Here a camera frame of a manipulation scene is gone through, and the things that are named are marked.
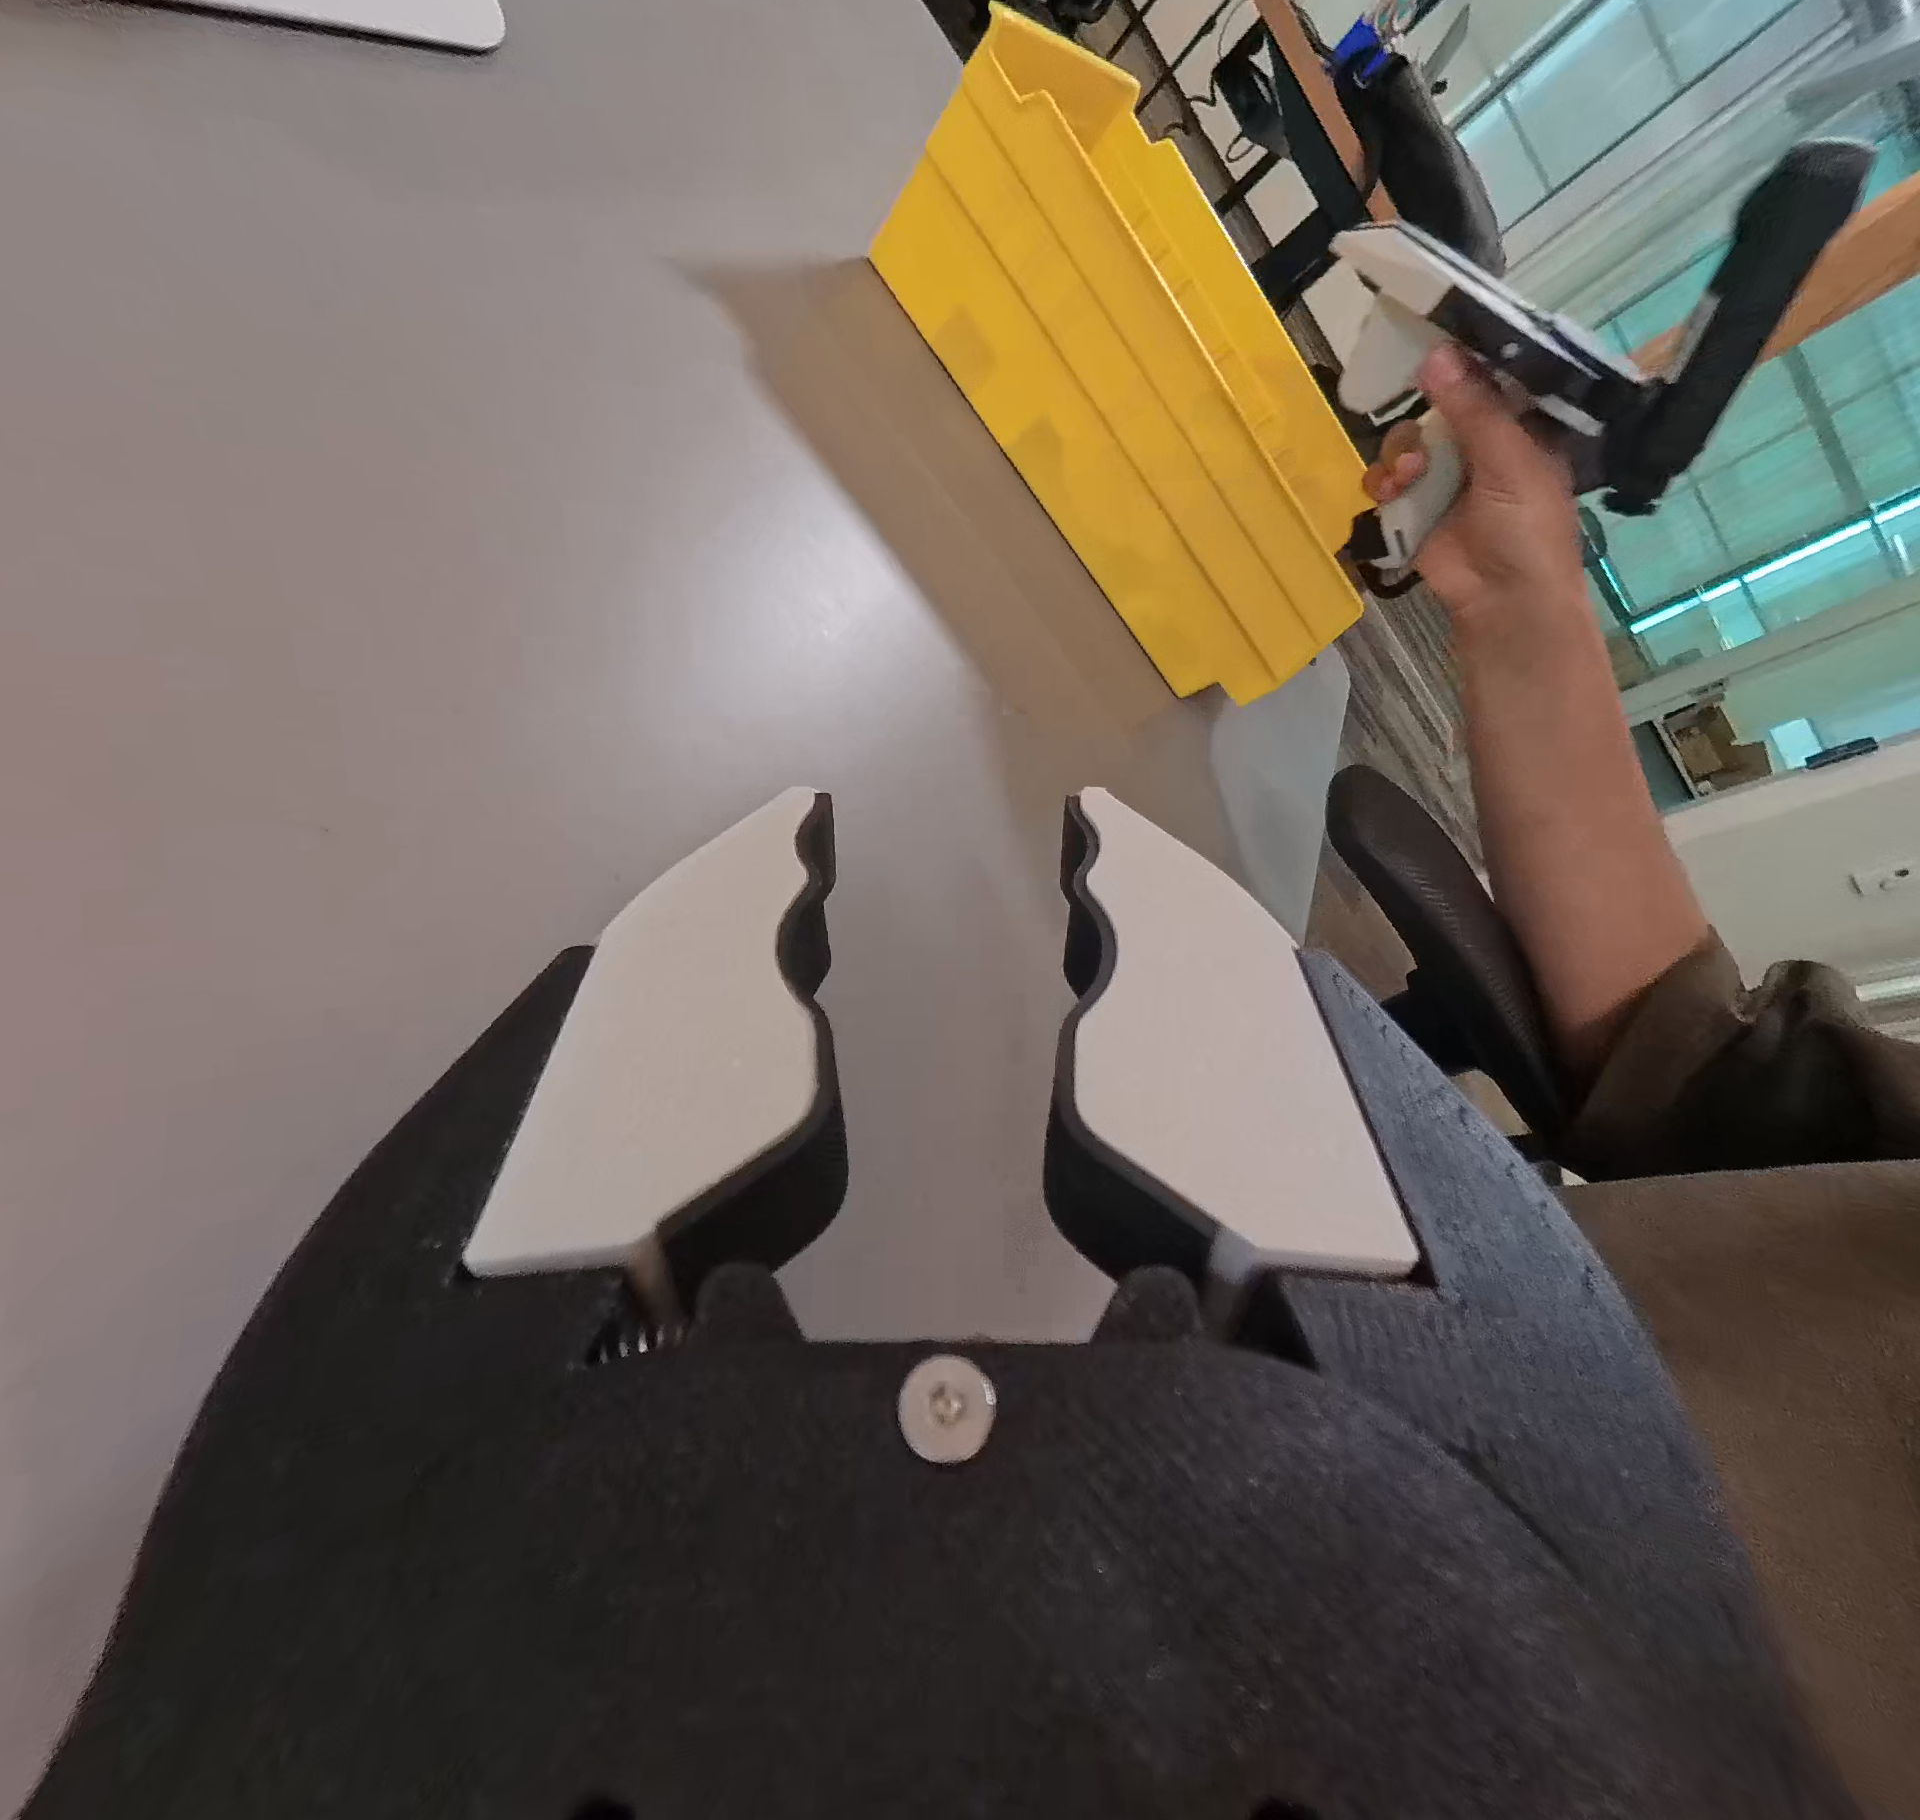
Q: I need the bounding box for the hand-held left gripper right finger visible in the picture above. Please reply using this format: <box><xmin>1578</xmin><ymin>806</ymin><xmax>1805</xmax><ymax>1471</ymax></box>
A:
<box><xmin>1045</xmin><ymin>784</ymin><xmax>1426</xmax><ymax>1324</ymax></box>

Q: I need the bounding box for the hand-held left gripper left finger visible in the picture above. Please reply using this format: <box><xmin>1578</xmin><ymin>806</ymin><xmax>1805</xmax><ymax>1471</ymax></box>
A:
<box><xmin>460</xmin><ymin>784</ymin><xmax>851</xmax><ymax>1324</ymax></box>

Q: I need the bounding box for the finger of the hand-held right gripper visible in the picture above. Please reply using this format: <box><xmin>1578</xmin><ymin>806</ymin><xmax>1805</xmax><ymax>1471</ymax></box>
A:
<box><xmin>1328</xmin><ymin>221</ymin><xmax>1518</xmax><ymax>352</ymax></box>

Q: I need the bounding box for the yellow storage bin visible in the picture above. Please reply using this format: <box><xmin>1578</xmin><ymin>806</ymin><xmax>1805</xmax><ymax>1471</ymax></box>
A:
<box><xmin>868</xmin><ymin>2</ymin><xmax>1371</xmax><ymax>707</ymax></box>

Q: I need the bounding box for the person's right forearm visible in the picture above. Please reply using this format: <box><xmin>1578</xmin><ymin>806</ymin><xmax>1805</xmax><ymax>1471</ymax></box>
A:
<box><xmin>1446</xmin><ymin>559</ymin><xmax>1714</xmax><ymax>1079</ymax></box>

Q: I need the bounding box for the person's right hand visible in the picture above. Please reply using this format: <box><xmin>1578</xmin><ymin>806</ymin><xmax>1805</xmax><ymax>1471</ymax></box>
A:
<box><xmin>1373</xmin><ymin>346</ymin><xmax>1596</xmax><ymax>624</ymax></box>

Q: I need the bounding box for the wooden ceiling beam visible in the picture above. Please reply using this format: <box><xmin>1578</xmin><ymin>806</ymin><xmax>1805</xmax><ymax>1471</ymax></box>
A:
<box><xmin>1626</xmin><ymin>177</ymin><xmax>1920</xmax><ymax>369</ymax></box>

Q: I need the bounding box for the black padded office chair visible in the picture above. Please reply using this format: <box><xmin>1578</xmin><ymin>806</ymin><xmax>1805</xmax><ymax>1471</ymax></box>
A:
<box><xmin>1341</xmin><ymin>41</ymin><xmax>1510</xmax><ymax>283</ymax></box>

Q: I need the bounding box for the distant wooden desk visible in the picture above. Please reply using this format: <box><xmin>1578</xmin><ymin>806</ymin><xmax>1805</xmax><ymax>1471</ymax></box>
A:
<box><xmin>1232</xmin><ymin>0</ymin><xmax>1390</xmax><ymax>210</ymax></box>

